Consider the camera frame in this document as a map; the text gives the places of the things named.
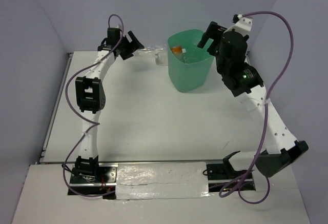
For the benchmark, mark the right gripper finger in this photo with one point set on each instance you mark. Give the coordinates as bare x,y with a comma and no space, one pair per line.
212,49
214,31

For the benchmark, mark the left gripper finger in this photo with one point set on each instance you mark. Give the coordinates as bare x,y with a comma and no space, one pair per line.
126,52
135,44

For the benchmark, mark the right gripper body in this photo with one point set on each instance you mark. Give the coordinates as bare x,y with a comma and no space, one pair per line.
220,65

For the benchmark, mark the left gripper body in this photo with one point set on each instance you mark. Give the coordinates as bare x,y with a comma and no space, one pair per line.
124,42

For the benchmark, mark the clear jar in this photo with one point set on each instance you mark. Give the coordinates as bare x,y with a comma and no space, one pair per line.
161,58

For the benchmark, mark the orange label plastic bottle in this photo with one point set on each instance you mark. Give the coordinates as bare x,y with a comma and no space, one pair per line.
176,50

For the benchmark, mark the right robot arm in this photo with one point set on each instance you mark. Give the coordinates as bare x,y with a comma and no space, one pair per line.
280,147

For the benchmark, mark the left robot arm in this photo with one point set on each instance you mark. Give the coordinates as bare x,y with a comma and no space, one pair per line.
91,98

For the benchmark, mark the green plastic bin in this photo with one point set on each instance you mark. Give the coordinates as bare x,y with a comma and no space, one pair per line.
187,77

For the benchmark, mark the silver tape patch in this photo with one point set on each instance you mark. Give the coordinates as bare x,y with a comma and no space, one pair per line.
172,180

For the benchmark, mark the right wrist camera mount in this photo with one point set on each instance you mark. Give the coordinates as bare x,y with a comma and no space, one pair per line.
241,24

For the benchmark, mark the metal base rail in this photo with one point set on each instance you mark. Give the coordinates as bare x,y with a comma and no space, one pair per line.
104,178

